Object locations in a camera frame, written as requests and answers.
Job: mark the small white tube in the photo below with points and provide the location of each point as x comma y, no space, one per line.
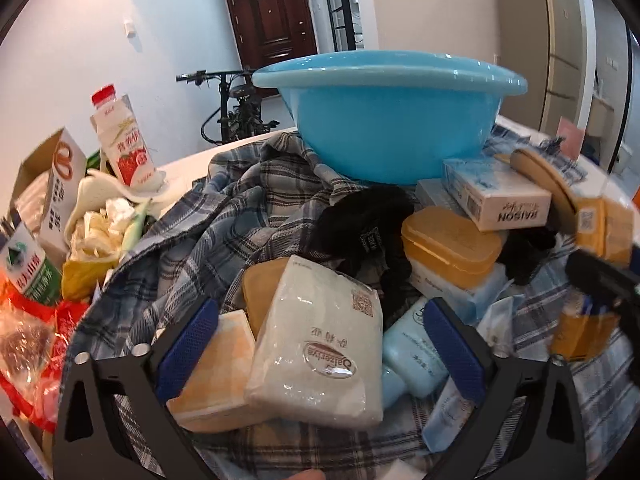
497,325

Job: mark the tan soap case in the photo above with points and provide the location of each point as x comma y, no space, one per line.
262,290

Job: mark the strawberry milk bottle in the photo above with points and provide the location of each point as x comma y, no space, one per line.
125,145

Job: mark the light blue tissue pack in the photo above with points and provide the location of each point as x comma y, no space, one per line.
450,297

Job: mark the light blue plastic basin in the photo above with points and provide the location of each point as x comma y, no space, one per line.
390,125

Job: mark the yellow plastic soap box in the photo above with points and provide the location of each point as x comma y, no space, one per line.
450,245

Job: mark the white and blue tube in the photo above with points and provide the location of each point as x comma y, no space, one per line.
447,415

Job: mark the yellow wrapper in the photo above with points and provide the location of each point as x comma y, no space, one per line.
85,277

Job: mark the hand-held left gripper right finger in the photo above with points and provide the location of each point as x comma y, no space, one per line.
456,350

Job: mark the open cardboard carton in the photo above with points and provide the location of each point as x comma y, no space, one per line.
57,185

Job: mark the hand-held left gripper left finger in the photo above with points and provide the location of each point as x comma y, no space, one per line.
191,347

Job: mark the dark red door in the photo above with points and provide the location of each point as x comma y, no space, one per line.
272,20

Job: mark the white wall switch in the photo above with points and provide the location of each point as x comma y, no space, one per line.
130,28

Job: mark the wooden brush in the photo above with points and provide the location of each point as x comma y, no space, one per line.
545,185

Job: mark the red plastic bag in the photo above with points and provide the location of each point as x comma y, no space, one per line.
35,350

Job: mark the black metal rack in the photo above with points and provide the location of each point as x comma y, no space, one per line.
345,5

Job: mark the white packet with red label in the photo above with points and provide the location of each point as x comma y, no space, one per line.
312,340

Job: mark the green and white carton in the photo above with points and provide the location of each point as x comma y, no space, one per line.
30,270

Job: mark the beige refrigerator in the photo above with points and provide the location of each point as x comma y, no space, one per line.
545,45

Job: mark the orange and white box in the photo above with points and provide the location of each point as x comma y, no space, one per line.
602,225

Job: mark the black bicycle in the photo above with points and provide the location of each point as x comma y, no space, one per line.
235,110

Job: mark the blue plaid shirt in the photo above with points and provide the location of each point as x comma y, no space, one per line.
220,220

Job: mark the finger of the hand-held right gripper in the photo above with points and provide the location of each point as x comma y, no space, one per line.
607,280

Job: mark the pink card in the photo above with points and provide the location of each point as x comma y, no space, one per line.
570,135

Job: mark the small black cloth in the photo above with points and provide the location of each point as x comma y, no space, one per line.
527,255

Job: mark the beige and white box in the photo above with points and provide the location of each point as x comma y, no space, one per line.
220,375

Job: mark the white box with blue print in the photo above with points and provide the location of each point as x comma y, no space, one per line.
492,195

